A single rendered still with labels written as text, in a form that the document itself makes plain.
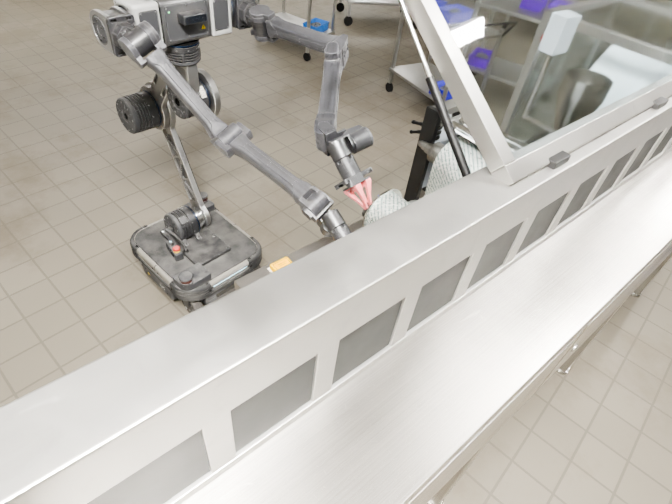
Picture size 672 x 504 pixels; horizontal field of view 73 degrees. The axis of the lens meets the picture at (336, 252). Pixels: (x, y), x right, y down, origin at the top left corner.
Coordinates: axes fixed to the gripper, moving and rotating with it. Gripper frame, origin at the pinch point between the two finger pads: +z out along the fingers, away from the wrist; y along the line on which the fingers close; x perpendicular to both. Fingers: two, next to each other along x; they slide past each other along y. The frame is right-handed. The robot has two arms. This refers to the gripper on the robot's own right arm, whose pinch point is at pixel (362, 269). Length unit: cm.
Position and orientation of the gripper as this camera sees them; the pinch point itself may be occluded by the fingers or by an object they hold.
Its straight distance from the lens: 136.1
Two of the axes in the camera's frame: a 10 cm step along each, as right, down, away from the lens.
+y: -7.6, 3.9, -5.2
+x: 4.1, -3.3, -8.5
